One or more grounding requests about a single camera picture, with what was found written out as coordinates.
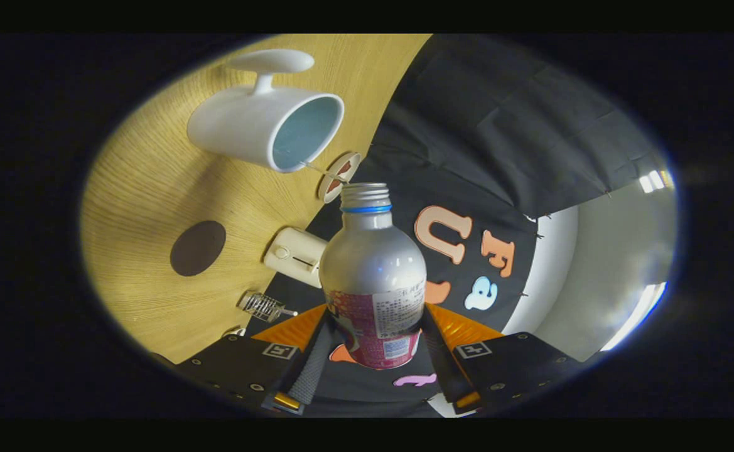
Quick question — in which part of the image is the white toaster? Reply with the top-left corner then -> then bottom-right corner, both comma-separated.
263,227 -> 328,289

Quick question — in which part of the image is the wooden table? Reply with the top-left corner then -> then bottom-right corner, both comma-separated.
81,34 -> 433,365

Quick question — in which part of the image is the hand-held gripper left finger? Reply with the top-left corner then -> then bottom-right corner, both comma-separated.
175,304 -> 333,415

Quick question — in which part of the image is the long ceiling light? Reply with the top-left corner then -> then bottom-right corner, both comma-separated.
599,282 -> 667,352

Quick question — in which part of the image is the silver juice bottle red label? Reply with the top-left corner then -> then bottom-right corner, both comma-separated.
318,183 -> 428,370

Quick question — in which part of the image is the small white round plate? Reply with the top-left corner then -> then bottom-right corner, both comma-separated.
317,151 -> 362,203

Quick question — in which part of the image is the white cup with knob handle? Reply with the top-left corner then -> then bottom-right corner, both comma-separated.
186,49 -> 345,173

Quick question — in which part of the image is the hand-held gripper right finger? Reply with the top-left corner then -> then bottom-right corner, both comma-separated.
421,303 -> 584,415

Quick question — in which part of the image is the metal wire basket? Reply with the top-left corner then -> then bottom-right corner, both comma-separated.
238,292 -> 286,323

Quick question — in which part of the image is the dark brown round coaster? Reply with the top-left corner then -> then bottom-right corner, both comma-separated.
170,220 -> 227,277

